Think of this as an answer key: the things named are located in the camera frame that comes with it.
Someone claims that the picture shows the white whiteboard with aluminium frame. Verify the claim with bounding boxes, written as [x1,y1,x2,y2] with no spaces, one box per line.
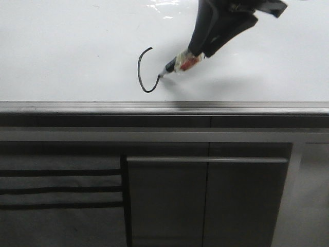
[1,1,328,112]

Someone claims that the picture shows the grey cabinet with handle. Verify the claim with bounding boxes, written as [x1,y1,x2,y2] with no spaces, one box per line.
[1,114,328,246]

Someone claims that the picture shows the black taped whiteboard marker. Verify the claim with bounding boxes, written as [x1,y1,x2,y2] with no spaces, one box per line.
[158,48,202,78]

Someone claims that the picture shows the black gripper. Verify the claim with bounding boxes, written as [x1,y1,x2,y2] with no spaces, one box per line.
[188,1,287,58]

